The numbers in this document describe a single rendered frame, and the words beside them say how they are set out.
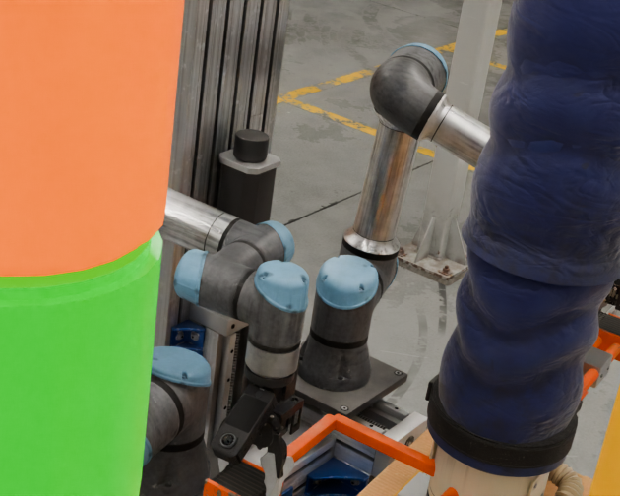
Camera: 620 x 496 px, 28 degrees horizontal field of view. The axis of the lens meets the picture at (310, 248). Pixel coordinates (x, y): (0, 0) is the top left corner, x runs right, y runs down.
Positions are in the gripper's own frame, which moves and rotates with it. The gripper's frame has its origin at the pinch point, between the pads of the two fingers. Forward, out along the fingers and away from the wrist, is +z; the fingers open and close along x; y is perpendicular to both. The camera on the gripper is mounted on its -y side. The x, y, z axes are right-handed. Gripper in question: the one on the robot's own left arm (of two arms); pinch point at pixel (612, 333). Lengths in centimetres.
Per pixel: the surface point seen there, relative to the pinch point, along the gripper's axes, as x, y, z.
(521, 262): 2, 72, -42
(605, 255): 11, 65, -43
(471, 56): -138, -239, 25
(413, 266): -141, -227, 118
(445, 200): -137, -239, 89
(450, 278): -124, -228, 117
